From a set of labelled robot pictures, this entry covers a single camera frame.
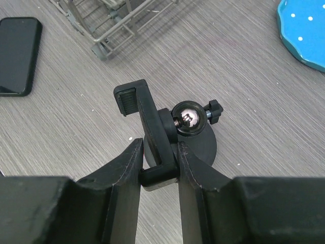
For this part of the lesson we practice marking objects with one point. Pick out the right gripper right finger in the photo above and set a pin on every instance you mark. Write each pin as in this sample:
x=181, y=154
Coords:
x=247, y=209

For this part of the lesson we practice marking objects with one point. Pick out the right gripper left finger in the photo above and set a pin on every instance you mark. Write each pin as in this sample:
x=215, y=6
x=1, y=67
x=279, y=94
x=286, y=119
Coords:
x=99, y=208

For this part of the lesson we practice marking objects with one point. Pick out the blue dotted plate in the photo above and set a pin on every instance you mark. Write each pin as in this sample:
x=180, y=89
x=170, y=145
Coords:
x=301, y=28

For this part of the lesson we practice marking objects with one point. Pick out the black phone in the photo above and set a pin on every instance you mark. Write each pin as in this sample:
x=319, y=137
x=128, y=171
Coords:
x=20, y=42

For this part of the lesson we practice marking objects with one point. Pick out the grey wire dish rack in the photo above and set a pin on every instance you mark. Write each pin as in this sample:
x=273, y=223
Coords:
x=108, y=25

